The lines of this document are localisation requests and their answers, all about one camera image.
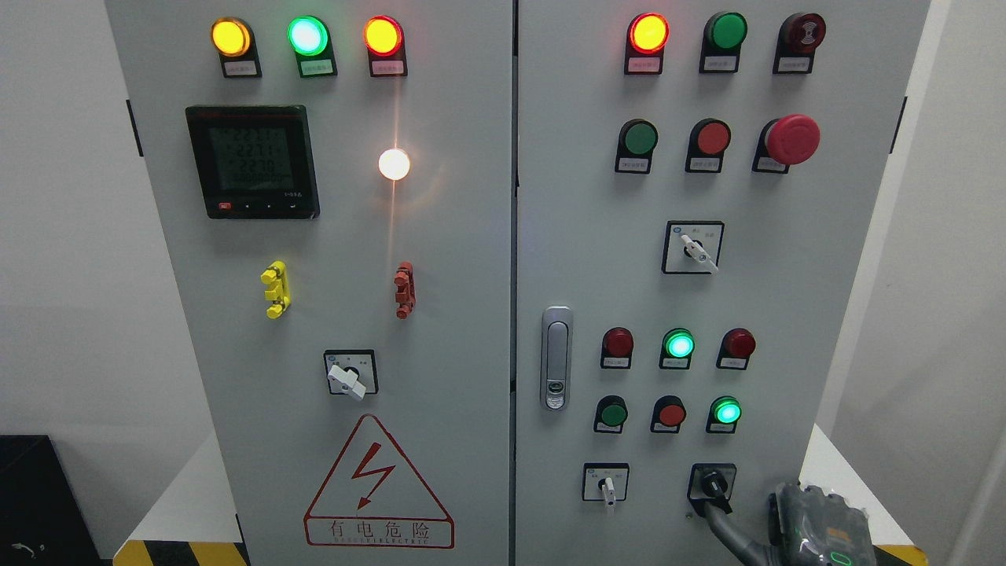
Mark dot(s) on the black knob selector switch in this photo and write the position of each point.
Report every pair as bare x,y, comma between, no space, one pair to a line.
710,484

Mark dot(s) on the grey electrical control cabinet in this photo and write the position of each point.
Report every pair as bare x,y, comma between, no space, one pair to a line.
511,112

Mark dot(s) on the red terminal connector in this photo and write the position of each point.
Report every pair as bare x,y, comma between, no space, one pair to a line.
405,290

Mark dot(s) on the dark red indicator left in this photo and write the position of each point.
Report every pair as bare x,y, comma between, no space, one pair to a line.
616,349

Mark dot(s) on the dark red indicator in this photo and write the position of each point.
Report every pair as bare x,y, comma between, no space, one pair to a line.
616,349
736,349

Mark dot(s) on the white glowing indicator light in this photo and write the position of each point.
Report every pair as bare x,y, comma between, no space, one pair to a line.
394,164

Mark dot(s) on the green lit indicator middle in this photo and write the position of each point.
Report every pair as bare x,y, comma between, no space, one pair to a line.
676,349

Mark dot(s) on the green lit indicator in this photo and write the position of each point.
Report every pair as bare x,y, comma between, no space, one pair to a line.
676,349
311,42

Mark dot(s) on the green push button upper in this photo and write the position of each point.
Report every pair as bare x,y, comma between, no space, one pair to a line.
637,141

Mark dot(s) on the red push button lower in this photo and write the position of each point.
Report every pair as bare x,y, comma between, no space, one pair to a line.
668,414

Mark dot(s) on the red push button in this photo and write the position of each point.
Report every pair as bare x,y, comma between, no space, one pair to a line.
668,414
708,141

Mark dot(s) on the yellow terminal connector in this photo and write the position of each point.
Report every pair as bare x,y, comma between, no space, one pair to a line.
277,291

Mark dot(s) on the dark red indicator right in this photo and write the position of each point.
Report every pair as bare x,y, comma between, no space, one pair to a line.
736,349

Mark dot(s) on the red push button upper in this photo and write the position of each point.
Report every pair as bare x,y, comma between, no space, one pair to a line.
708,141

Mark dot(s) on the red electric hazard warning sticker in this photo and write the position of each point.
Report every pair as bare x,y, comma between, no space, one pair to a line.
373,496

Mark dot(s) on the green lit push button lower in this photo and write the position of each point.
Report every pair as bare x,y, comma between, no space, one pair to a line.
724,415

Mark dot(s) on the orange red indicator left door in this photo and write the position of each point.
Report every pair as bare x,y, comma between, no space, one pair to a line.
384,40

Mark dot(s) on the black digital power meter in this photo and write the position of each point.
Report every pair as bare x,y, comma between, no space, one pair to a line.
254,162

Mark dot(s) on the red lit indicator right door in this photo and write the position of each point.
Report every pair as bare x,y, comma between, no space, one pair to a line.
646,38

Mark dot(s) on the green lit indicator top left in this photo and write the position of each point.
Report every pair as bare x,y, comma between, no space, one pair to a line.
311,42

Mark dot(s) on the red emergency stop mushroom button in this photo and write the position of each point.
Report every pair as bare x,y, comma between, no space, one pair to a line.
786,142

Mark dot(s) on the dark green indicator top right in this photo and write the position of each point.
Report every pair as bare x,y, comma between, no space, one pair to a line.
722,42

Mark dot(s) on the yellow indicator light top left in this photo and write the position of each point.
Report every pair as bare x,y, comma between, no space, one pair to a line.
236,47

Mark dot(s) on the dark red buzzer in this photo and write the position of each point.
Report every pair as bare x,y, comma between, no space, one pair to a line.
800,35

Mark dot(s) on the black box lower left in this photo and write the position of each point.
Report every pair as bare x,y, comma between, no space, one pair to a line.
41,523

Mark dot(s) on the silver door latch handle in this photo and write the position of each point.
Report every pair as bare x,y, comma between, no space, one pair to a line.
557,323

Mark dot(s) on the white rotary switch left door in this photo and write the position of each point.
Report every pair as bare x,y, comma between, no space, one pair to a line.
351,372

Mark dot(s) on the white selector switch upper right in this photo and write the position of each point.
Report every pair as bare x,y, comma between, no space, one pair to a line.
692,247

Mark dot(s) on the white selector switch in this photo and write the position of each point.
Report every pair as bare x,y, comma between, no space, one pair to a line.
692,247
605,483

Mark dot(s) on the white selector switch lower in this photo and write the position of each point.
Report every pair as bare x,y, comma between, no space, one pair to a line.
605,483

